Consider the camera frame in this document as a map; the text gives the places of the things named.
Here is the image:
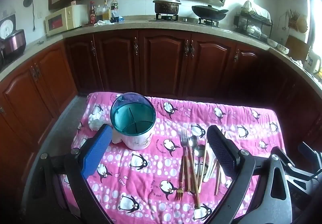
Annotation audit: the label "crumpled white tissue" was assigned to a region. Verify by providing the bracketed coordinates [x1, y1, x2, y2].
[88, 110, 124, 144]

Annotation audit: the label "wooden lower cabinets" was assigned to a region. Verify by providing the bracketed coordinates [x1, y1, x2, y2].
[0, 29, 322, 204]

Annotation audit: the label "black dish rack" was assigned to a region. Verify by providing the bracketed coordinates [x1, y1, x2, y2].
[234, 0, 273, 40]

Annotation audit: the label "gas stove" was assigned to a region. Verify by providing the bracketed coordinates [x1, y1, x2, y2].
[148, 13, 222, 29]

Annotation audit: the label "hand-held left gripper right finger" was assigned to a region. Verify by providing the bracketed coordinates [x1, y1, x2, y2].
[207, 125, 300, 224]

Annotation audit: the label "wall chopstick basket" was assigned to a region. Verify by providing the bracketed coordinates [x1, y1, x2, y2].
[288, 9, 309, 33]

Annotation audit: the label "grey stone countertop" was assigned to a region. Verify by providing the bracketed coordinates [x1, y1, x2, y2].
[0, 18, 322, 94]

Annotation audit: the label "small gold fork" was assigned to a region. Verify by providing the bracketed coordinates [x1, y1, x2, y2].
[175, 155, 187, 201]

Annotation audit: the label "pink penguin printed blanket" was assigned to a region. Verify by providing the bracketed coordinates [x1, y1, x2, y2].
[62, 91, 286, 224]

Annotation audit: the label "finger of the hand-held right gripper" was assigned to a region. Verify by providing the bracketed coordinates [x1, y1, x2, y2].
[292, 142, 322, 182]

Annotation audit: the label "dark lidded cooking pot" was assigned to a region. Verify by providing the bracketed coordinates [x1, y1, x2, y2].
[153, 0, 182, 15]

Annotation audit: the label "wooden cutting board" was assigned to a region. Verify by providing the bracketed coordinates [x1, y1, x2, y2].
[285, 35, 311, 60]

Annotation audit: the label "red label sauce bottle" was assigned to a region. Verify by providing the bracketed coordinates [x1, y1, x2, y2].
[89, 1, 97, 25]

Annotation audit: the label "round black wall device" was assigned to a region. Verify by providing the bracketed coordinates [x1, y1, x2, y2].
[23, 0, 37, 31]

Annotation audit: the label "teal lidded utensil holder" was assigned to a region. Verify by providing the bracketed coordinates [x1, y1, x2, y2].
[110, 92, 157, 150]

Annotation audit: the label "small cooking oil bottle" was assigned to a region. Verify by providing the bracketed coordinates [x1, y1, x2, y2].
[102, 0, 111, 22]

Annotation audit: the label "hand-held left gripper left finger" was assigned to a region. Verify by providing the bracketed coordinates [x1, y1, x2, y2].
[33, 124, 114, 224]

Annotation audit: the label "white electric kettle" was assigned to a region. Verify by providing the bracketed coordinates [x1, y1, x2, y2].
[304, 49, 322, 75]

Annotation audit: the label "cream microwave oven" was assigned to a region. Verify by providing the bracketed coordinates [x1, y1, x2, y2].
[45, 4, 88, 37]

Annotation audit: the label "black wok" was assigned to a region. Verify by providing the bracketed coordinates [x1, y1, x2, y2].
[192, 5, 229, 21]

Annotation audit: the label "yellow cap oil bottle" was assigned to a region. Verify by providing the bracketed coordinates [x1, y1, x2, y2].
[110, 0, 120, 23]

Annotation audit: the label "silver spoon wooden handle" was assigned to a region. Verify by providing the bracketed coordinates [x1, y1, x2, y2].
[185, 135, 199, 192]

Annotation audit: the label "white spoon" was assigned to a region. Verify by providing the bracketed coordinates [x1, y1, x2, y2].
[202, 150, 218, 182]

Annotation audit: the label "purple rice cooker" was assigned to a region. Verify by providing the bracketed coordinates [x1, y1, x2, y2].
[0, 16, 27, 60]

